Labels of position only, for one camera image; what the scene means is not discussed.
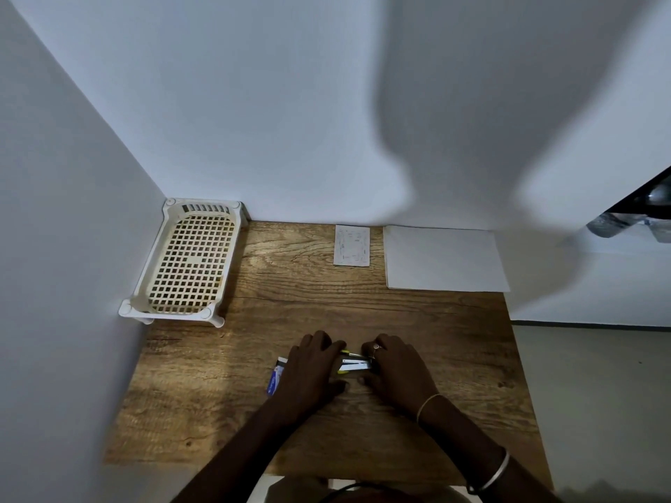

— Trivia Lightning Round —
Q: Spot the white paper sheet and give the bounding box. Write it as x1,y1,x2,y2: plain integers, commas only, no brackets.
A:
383,225,511,293

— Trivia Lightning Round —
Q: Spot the black cable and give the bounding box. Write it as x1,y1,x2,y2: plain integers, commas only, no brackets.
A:
319,482,370,503

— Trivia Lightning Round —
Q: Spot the black and silver object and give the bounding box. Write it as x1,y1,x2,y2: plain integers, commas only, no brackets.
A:
586,166,671,243

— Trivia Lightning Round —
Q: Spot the blue and white small box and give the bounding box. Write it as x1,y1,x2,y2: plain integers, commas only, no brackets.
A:
266,356,289,398

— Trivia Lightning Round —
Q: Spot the person's right hand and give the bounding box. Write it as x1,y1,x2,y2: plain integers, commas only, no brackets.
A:
358,333,441,417

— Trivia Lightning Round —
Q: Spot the person's left forearm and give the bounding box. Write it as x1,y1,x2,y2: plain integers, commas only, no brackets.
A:
172,400,315,503

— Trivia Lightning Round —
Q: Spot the small white printed card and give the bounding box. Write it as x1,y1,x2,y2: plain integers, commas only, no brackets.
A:
333,225,371,268

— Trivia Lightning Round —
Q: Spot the white plastic basket tray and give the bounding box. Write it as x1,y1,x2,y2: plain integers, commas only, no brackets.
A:
118,198,251,329

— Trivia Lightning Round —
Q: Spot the thin gold bracelet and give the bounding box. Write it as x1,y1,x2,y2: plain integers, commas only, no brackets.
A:
416,394,444,425

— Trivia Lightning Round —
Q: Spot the person's left hand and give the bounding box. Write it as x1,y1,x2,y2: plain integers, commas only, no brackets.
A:
272,331,350,426

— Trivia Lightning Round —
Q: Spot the silver bangle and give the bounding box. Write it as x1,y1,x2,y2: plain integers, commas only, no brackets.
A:
466,449,511,496

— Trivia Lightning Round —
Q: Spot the person's right forearm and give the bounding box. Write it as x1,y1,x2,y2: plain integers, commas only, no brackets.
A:
418,395,562,503

